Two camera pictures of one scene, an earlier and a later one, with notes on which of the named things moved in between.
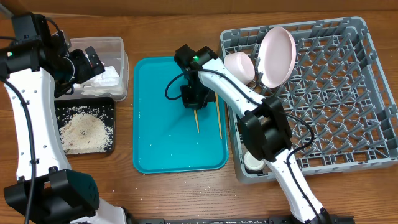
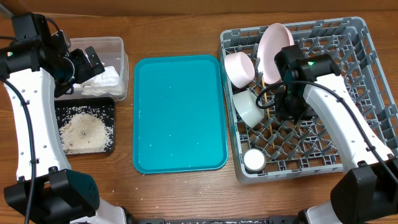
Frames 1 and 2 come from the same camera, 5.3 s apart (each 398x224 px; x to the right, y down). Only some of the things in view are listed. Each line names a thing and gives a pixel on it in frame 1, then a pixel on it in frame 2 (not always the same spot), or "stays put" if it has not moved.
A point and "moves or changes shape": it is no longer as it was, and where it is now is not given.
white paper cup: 252,163 stays put
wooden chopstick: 196,119 moves or changes shape
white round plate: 276,56 stays put
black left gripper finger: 95,60 stays put
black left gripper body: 82,68 stays put
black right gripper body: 197,93 to 293,105
